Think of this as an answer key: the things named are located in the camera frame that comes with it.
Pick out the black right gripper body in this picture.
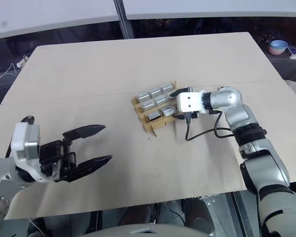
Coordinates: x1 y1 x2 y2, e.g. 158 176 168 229
175 85 201 124

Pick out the grey metal post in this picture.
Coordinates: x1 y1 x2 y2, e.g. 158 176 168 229
112 0 135 40

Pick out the pink bowl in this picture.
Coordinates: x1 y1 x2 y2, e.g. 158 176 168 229
268 45 287 57

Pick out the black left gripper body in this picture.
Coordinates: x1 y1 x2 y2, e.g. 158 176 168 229
38 138 77 184

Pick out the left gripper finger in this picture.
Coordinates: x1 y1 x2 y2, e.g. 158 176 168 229
63 155 113 184
62 124 107 147

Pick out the white table panel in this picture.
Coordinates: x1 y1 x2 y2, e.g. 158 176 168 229
122 0 296 21
0 0 125 40

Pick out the thin white cable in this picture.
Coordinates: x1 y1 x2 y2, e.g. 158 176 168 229
0 62 18 85

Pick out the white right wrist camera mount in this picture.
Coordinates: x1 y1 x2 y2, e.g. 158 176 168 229
176 91 207 115

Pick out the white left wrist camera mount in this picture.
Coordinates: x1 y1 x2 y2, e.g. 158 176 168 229
10 122 50 184

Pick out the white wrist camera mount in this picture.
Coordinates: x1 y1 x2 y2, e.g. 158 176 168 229
10 122 50 184
176 91 207 115

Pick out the blue bowl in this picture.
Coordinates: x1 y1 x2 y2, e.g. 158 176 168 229
270 39 289 51

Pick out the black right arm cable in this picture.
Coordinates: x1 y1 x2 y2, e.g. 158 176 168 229
185 110 235 142

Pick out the small white plug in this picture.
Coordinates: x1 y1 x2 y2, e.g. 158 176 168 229
15 55 30 69

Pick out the wooden slatted tray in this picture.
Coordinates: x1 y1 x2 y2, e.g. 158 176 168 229
131 79 188 137

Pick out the dark rounded shape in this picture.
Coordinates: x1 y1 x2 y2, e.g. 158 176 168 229
182 197 227 233

